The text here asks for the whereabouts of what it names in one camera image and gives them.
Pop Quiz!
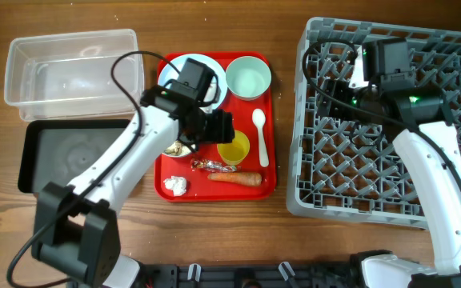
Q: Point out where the yellow plastic cup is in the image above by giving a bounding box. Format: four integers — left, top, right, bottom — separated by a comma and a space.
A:
217, 130, 250, 166

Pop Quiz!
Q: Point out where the grey dishwasher rack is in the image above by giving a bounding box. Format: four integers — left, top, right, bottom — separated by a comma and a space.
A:
287, 17, 461, 228

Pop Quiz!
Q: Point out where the small bowl with food scraps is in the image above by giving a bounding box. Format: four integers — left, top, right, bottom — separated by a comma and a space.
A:
162, 141, 196, 158

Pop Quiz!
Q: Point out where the red serving tray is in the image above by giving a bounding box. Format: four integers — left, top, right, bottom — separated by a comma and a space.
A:
154, 51, 277, 202

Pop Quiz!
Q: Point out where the white plastic spoon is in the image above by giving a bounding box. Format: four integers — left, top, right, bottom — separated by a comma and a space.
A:
252, 109, 269, 167

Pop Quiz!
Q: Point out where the red candy wrapper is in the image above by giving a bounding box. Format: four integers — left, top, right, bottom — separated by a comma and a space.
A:
190, 158, 239, 173

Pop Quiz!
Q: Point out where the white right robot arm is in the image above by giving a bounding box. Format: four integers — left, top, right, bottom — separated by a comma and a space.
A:
319, 84, 461, 287

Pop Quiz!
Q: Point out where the white tissue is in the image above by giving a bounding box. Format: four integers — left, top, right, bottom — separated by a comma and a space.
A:
163, 176, 187, 197

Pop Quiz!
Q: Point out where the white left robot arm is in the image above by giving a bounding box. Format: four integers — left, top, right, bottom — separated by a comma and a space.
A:
31, 84, 235, 287

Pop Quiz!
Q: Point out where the pale green bowl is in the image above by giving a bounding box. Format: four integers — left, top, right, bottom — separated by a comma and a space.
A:
226, 56, 272, 101

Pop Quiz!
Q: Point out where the orange carrot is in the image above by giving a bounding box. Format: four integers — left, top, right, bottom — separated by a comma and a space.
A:
207, 172, 262, 187

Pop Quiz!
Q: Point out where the black plastic tray bin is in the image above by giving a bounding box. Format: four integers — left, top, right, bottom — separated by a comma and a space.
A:
18, 119, 130, 194

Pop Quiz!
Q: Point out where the clear plastic bin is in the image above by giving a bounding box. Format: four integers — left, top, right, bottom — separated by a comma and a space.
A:
4, 29, 145, 122

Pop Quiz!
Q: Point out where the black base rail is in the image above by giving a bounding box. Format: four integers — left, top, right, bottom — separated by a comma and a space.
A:
132, 262, 366, 288

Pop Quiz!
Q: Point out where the large white plate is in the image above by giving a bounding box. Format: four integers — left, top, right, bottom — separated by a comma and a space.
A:
158, 54, 228, 113

